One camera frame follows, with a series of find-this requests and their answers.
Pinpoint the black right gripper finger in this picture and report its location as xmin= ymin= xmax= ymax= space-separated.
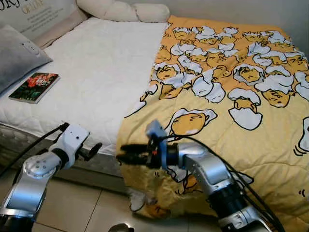
xmin=117 ymin=154 xmax=148 ymax=167
xmin=121 ymin=144 xmax=148 ymax=155

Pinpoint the yellow egg cartoon blanket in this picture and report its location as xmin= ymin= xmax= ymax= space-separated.
xmin=116 ymin=15 xmax=309 ymax=232

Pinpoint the grey square pillow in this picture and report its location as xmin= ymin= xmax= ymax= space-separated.
xmin=0 ymin=24 xmax=53 ymax=95

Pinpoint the grey bed mattress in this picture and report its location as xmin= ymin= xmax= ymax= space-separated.
xmin=0 ymin=123 xmax=121 ymax=177

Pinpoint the white quilted mattress pad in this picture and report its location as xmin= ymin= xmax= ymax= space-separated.
xmin=0 ymin=18 xmax=169 ymax=155

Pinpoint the cream long bolster pillow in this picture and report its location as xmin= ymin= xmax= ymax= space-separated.
xmin=76 ymin=0 xmax=170 ymax=23

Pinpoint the printed grey headboard panel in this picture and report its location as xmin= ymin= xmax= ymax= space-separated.
xmin=0 ymin=0 xmax=80 ymax=42

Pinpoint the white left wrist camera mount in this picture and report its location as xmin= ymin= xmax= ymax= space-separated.
xmin=51 ymin=123 xmax=91 ymax=169

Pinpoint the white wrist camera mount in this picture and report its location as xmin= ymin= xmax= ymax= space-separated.
xmin=145 ymin=120 xmax=168 ymax=153
xmin=51 ymin=123 xmax=91 ymax=169

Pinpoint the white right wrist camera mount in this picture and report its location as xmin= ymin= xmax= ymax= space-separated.
xmin=145 ymin=120 xmax=168 ymax=153

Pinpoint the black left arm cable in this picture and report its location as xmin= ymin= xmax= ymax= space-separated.
xmin=0 ymin=122 xmax=70 ymax=177

